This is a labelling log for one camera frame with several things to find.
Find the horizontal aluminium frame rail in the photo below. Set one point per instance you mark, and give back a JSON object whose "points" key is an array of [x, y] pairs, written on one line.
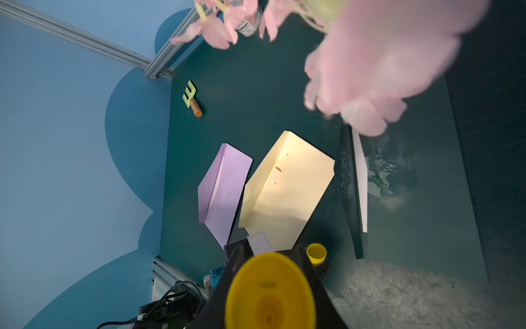
{"points": [[46, 23]]}

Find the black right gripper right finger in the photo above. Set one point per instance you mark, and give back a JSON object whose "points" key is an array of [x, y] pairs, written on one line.
{"points": [[326, 314]]}

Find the silver tin can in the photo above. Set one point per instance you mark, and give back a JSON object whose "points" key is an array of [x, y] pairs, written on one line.
{"points": [[249, 26]]}

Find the yellow-green garden fork wooden handle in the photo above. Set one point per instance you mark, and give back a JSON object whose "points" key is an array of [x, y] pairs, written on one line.
{"points": [[190, 101]]}

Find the pink cherry blossom tree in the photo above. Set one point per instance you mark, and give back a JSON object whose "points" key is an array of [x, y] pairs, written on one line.
{"points": [[375, 54]]}

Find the dark green envelope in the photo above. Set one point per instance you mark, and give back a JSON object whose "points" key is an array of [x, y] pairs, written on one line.
{"points": [[405, 193]]}

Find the left aluminium frame post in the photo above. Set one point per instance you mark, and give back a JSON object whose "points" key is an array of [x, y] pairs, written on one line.
{"points": [[174, 26]]}

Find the cream yellow envelope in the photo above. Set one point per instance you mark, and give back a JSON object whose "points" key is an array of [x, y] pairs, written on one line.
{"points": [[282, 194]]}

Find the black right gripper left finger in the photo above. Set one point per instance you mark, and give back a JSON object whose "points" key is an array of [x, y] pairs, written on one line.
{"points": [[213, 314]]}

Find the purple envelope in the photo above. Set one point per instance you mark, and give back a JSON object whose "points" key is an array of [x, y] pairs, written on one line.
{"points": [[220, 191]]}

